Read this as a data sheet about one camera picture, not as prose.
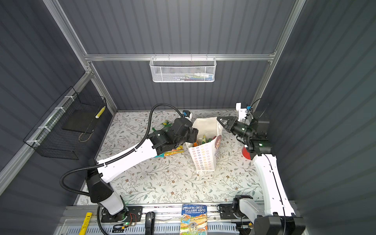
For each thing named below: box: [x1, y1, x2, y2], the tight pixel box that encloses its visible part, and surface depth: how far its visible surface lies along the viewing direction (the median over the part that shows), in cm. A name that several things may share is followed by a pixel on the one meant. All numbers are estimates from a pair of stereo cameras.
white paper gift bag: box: [186, 116, 224, 172], surface depth 78 cm
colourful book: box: [179, 204, 208, 235], surface depth 71 cm
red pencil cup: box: [241, 145, 252, 161], surface depth 98 cm
